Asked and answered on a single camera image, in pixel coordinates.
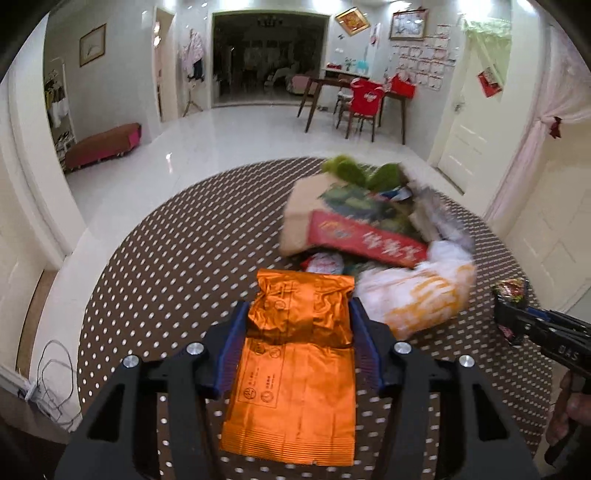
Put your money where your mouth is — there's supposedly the group of white wall sheets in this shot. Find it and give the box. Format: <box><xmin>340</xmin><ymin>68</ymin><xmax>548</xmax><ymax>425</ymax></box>
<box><xmin>392</xmin><ymin>23</ymin><xmax>452</xmax><ymax>91</ymax></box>

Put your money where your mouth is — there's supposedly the cardboard box with red print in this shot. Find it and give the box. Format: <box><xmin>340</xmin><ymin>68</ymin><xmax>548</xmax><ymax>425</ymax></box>
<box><xmin>278</xmin><ymin>172</ymin><xmax>430</xmax><ymax>269</ymax></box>

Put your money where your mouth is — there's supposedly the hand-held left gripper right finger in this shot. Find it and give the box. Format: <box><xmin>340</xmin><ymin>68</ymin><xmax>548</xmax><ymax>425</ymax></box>
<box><xmin>348</xmin><ymin>298</ymin><xmax>541</xmax><ymax>480</ymax></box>

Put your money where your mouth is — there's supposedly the red and gold framed picture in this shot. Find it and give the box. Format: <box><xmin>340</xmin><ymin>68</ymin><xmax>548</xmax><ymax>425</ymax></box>
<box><xmin>335</xmin><ymin>7</ymin><xmax>371</xmax><ymax>34</ymax></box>

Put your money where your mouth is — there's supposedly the red gift bag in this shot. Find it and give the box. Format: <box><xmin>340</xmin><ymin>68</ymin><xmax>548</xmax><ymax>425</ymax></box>
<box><xmin>390</xmin><ymin>73</ymin><xmax>416</xmax><ymax>99</ymax></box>

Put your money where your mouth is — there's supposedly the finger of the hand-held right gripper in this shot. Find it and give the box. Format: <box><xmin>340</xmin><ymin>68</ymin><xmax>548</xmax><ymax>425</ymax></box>
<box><xmin>499</xmin><ymin>322</ymin><xmax>546</xmax><ymax>348</ymax></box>
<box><xmin>493</xmin><ymin>295</ymin><xmax>555</xmax><ymax>326</ymax></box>

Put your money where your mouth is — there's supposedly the red door decoration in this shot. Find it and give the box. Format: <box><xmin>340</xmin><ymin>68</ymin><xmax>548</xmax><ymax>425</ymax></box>
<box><xmin>478</xmin><ymin>68</ymin><xmax>503</xmax><ymax>97</ymax></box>

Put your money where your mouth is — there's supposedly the chair with red cover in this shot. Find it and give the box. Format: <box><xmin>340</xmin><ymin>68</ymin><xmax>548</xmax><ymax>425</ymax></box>
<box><xmin>336</xmin><ymin>78</ymin><xmax>386</xmax><ymax>141</ymax></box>

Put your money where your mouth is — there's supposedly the orange foil packet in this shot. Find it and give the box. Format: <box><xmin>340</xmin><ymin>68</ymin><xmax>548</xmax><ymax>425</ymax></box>
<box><xmin>219</xmin><ymin>269</ymin><xmax>356</xmax><ymax>467</ymax></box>

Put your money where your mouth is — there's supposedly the wooden dining table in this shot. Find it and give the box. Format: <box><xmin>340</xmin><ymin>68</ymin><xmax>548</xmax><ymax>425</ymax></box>
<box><xmin>298</xmin><ymin>76</ymin><xmax>407</xmax><ymax>146</ymax></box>

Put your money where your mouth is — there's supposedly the framed bird picture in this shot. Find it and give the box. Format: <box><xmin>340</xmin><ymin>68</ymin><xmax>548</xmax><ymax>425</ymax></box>
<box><xmin>79</xmin><ymin>23</ymin><xmax>107</xmax><ymax>68</ymax></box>

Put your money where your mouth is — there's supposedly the colourful candy wrapper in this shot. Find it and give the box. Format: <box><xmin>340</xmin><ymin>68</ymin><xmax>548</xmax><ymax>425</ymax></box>
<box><xmin>491</xmin><ymin>278</ymin><xmax>530</xmax><ymax>344</ymax></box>

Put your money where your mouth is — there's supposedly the green lace door valance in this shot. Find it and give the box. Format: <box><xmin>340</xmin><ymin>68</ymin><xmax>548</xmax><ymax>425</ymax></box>
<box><xmin>463</xmin><ymin>17</ymin><xmax>513</xmax><ymax>44</ymax></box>

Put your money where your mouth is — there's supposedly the white curtain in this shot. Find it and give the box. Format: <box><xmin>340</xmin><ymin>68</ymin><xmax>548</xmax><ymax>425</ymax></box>
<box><xmin>485</xmin><ymin>25</ymin><xmax>591</xmax><ymax>219</ymax></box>

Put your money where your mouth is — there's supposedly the clear plastic wrapper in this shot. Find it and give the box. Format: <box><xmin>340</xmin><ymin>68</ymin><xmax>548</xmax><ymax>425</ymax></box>
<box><xmin>413</xmin><ymin>191</ymin><xmax>474</xmax><ymax>243</ymax></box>

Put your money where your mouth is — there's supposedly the red and white snack packet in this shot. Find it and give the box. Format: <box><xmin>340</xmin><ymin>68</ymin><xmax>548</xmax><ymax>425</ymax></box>
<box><xmin>302</xmin><ymin>253</ymin><xmax>345</xmax><ymax>274</ymax></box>

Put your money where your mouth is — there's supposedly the coat stand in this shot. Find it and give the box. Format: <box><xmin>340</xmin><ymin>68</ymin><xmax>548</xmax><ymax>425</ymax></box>
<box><xmin>181</xmin><ymin>30</ymin><xmax>204</xmax><ymax>117</ymax></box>

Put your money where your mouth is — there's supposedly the white panel door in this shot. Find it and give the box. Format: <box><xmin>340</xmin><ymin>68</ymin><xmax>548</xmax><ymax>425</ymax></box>
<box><xmin>436</xmin><ymin>28</ymin><xmax>513</xmax><ymax>195</ymax></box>

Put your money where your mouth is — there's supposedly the person's right hand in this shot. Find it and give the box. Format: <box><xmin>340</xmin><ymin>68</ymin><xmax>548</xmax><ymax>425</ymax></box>
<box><xmin>545</xmin><ymin>371</ymin><xmax>591</xmax><ymax>446</ymax></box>

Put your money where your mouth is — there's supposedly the white shoe rack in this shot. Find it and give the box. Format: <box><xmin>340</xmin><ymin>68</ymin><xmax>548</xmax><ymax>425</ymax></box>
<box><xmin>44</xmin><ymin>58</ymin><xmax>78</xmax><ymax>172</ymax></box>

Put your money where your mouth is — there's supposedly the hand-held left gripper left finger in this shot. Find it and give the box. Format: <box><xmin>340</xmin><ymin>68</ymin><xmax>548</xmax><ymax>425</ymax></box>
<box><xmin>54</xmin><ymin>300</ymin><xmax>252</xmax><ymax>480</ymax></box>

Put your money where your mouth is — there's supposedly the red upholstered bench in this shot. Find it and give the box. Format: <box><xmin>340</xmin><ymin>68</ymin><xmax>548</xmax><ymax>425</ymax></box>
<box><xmin>64</xmin><ymin>123</ymin><xmax>141</xmax><ymax>172</ymax></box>

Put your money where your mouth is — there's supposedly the pink hanging jacket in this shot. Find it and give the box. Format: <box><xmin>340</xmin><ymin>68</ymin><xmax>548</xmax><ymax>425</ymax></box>
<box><xmin>181</xmin><ymin>31</ymin><xmax>205</xmax><ymax>81</ymax></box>

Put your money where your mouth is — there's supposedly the white plastic bag yellow print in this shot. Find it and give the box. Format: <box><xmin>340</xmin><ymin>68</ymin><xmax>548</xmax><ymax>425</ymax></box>
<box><xmin>355</xmin><ymin>240</ymin><xmax>478</xmax><ymax>341</ymax></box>

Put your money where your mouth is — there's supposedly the green plush leaf toy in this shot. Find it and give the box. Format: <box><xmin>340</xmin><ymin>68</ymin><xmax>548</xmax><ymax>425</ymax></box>
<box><xmin>323</xmin><ymin>156</ymin><xmax>407</xmax><ymax>192</ymax></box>

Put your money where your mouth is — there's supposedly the wide framed picture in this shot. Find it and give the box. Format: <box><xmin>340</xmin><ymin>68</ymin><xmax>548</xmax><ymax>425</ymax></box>
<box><xmin>389</xmin><ymin>9</ymin><xmax>428</xmax><ymax>41</ymax></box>

